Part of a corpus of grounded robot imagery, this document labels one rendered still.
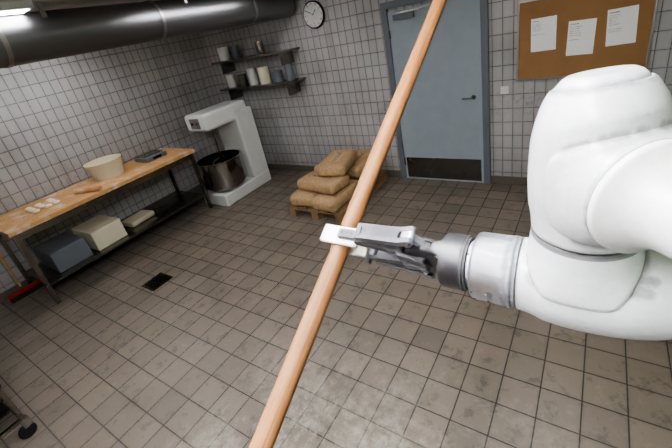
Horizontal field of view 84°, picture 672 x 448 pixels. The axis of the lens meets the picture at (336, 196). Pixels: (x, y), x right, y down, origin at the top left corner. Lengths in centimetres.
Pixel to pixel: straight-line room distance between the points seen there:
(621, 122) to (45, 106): 553
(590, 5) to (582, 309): 388
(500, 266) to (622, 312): 12
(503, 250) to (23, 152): 534
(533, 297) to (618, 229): 15
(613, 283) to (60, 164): 553
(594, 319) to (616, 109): 22
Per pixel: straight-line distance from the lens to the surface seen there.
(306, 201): 443
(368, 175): 65
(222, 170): 542
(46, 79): 566
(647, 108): 38
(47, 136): 560
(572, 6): 425
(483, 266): 49
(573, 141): 37
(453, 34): 443
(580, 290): 46
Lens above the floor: 211
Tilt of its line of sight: 25 degrees down
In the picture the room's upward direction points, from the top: 12 degrees counter-clockwise
